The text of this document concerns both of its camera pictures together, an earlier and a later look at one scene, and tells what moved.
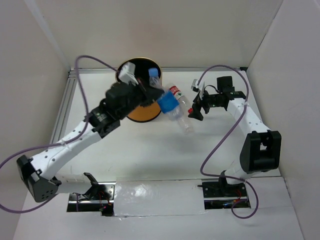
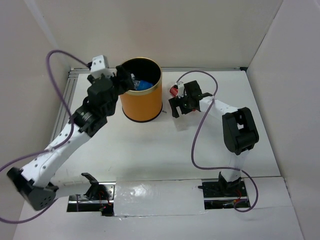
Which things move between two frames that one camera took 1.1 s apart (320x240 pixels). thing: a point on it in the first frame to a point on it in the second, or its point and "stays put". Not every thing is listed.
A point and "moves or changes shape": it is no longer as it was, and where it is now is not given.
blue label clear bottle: [168, 103] moves or changes shape
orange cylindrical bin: [141, 66] stays put
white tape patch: [167, 197] stays put
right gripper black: [197, 106] to [175, 102]
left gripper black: [150, 94] to [126, 83]
